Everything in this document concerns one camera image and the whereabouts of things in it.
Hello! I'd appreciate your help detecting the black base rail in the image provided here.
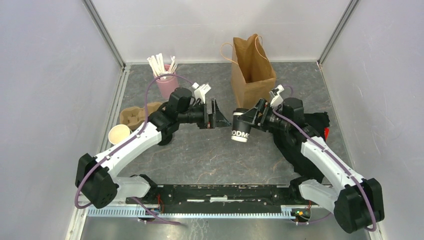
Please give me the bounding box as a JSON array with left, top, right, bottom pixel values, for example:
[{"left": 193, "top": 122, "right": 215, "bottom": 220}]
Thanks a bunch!
[{"left": 140, "top": 184, "right": 309, "bottom": 215}]

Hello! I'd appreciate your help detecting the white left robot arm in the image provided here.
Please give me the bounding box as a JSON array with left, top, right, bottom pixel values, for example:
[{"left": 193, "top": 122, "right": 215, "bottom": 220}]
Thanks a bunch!
[{"left": 74, "top": 84, "right": 231, "bottom": 209}]

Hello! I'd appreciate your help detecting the red small object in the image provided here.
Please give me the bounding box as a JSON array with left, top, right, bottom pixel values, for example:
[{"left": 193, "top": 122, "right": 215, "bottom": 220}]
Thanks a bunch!
[{"left": 324, "top": 127, "right": 330, "bottom": 140}]

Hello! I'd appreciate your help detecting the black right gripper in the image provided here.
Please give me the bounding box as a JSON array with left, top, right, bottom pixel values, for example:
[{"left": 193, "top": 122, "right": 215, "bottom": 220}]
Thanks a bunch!
[{"left": 237, "top": 97, "right": 291, "bottom": 132}]

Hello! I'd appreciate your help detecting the black plastic cup lid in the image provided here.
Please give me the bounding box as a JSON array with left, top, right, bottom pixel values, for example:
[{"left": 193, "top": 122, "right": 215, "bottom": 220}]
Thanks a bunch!
[{"left": 232, "top": 108, "right": 249, "bottom": 116}]

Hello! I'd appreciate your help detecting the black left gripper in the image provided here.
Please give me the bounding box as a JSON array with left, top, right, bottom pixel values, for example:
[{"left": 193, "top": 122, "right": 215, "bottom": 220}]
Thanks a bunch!
[{"left": 178, "top": 99, "right": 232, "bottom": 130}]

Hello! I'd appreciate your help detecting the stack of paper cups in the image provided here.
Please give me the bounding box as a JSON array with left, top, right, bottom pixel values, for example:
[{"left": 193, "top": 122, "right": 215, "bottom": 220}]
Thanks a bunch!
[{"left": 108, "top": 124, "right": 132, "bottom": 145}]

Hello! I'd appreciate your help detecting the pink straw holder cup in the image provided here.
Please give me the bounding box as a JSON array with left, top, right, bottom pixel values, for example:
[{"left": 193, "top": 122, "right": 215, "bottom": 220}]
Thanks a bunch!
[{"left": 152, "top": 64, "right": 179, "bottom": 100}]

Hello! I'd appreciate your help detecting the stack of black lids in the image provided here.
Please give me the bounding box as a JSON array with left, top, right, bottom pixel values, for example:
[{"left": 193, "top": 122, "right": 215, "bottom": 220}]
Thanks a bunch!
[{"left": 158, "top": 130, "right": 173, "bottom": 146}]

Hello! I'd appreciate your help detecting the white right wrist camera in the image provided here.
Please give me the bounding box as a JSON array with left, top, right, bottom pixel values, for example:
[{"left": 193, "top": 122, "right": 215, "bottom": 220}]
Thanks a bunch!
[{"left": 269, "top": 84, "right": 285, "bottom": 108}]

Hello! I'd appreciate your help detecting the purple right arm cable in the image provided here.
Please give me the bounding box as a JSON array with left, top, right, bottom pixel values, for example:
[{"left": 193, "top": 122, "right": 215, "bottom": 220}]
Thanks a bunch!
[{"left": 271, "top": 85, "right": 379, "bottom": 233}]

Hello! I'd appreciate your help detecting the aluminium slotted cable duct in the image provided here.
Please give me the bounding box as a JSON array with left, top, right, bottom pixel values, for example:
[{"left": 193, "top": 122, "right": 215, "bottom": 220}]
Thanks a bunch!
[{"left": 79, "top": 184, "right": 313, "bottom": 220}]

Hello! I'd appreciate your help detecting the brown paper bag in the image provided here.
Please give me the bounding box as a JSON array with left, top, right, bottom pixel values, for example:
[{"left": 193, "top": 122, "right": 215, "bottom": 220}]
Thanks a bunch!
[{"left": 220, "top": 33, "right": 277, "bottom": 109}]

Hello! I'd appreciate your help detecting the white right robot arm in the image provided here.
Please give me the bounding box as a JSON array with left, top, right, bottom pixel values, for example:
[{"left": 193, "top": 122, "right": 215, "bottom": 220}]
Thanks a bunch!
[{"left": 231, "top": 97, "right": 385, "bottom": 233}]

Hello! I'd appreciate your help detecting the black paper coffee cup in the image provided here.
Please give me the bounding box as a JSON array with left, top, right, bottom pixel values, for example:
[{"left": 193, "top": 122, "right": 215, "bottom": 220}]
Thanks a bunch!
[{"left": 231, "top": 116, "right": 252, "bottom": 143}]

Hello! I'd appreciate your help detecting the brown cardboard cup carrier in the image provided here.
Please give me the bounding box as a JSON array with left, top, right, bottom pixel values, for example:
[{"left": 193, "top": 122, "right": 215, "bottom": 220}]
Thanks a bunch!
[{"left": 119, "top": 102, "right": 162, "bottom": 131}]

